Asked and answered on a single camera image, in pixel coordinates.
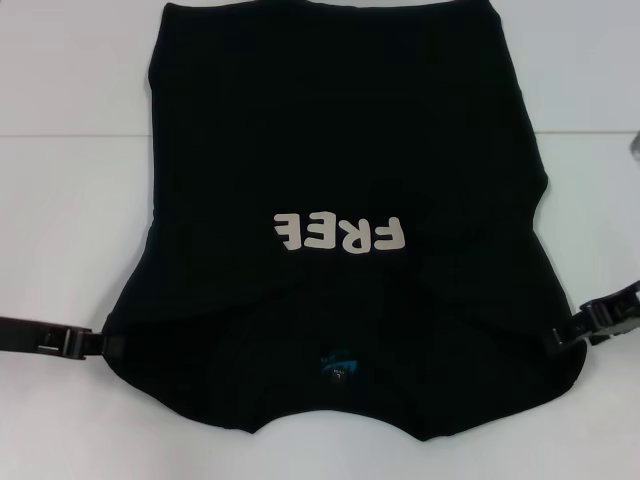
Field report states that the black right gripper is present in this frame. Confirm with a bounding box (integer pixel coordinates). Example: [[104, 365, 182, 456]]
[[551, 279, 640, 355]]

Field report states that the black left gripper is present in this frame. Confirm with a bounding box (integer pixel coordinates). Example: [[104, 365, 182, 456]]
[[0, 314, 127, 361]]

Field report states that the black shirt with FREE print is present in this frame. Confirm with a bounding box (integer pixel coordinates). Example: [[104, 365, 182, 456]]
[[102, 0, 588, 442]]

